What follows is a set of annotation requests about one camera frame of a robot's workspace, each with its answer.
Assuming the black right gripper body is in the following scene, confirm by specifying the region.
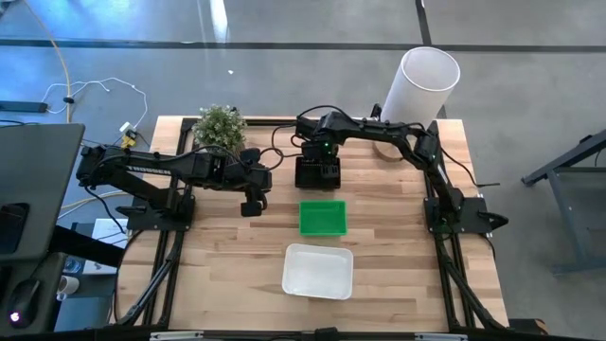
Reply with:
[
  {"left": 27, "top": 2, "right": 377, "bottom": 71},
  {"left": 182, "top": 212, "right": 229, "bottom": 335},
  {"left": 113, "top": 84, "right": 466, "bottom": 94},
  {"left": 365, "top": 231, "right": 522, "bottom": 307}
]
[{"left": 300, "top": 138, "right": 340, "bottom": 167}]

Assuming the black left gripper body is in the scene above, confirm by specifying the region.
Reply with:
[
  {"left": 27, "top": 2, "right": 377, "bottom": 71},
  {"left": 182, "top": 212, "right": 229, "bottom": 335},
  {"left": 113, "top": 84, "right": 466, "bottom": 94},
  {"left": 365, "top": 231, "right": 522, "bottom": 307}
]
[{"left": 230, "top": 148, "right": 274, "bottom": 218}]

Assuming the small green artificial plant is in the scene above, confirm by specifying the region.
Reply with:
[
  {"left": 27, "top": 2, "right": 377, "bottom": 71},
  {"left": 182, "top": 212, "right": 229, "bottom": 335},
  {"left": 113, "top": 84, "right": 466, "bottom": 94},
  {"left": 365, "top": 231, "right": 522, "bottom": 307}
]
[{"left": 190, "top": 103, "right": 248, "bottom": 153}]

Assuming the round wooden lamp base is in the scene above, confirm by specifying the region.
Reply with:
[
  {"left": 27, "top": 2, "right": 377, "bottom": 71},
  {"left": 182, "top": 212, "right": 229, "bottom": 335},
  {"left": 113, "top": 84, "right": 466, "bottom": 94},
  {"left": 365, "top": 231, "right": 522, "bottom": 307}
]
[{"left": 372, "top": 139, "right": 406, "bottom": 164}]

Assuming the black desk beam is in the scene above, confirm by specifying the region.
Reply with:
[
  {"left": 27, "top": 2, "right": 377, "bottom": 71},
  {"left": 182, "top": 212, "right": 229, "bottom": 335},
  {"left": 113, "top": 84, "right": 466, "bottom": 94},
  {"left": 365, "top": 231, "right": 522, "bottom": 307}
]
[{"left": 49, "top": 224, "right": 127, "bottom": 269}]

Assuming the white cup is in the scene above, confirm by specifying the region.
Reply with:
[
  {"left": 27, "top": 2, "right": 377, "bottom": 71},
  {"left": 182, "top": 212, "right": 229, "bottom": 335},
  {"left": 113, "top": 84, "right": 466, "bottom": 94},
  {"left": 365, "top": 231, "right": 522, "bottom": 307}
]
[{"left": 56, "top": 274, "right": 80, "bottom": 302}]

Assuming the grey desk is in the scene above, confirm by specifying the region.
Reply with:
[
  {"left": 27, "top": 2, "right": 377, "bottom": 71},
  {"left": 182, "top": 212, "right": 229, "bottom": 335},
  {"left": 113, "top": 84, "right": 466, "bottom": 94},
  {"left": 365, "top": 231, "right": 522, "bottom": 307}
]
[{"left": 0, "top": 122, "right": 86, "bottom": 332}]

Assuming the grey metal side table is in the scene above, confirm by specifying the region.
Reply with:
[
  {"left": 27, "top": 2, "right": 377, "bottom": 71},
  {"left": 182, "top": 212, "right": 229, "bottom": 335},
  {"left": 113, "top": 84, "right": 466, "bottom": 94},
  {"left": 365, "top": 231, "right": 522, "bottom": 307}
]
[{"left": 521, "top": 130, "right": 606, "bottom": 276}]

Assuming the silver metal bracket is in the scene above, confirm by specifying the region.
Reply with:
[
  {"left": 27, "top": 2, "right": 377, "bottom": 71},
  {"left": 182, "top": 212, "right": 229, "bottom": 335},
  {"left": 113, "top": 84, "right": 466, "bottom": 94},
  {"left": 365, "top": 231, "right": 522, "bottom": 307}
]
[
  {"left": 415, "top": 332, "right": 469, "bottom": 341},
  {"left": 150, "top": 331, "right": 205, "bottom": 341}
]

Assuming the thin white floor cable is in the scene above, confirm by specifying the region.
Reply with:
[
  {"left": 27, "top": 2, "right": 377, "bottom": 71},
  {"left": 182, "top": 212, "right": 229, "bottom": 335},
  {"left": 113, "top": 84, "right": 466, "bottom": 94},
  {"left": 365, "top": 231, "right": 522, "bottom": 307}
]
[{"left": 41, "top": 77, "right": 149, "bottom": 132}]

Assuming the yellow cable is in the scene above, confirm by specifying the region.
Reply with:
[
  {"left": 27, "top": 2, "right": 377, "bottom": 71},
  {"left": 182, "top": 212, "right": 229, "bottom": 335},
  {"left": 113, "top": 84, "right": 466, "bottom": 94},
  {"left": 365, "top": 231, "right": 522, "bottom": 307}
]
[{"left": 21, "top": 0, "right": 138, "bottom": 212}]

